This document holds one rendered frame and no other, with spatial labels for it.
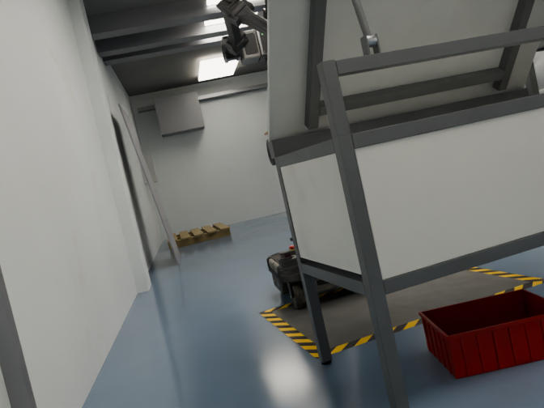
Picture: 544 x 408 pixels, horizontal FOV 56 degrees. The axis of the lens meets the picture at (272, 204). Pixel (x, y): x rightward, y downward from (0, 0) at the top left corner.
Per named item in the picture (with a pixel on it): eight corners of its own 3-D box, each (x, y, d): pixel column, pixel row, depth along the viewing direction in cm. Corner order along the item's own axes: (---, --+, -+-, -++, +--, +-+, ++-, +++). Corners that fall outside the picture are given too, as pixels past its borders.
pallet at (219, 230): (168, 242, 875) (167, 235, 874) (224, 228, 890) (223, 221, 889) (165, 251, 736) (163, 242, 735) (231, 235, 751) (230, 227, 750)
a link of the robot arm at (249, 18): (245, 4, 228) (228, 22, 227) (240, -5, 223) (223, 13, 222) (317, 47, 210) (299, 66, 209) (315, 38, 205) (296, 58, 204)
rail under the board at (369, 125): (270, 159, 196) (267, 142, 196) (520, 104, 228) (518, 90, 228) (274, 157, 191) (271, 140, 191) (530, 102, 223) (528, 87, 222)
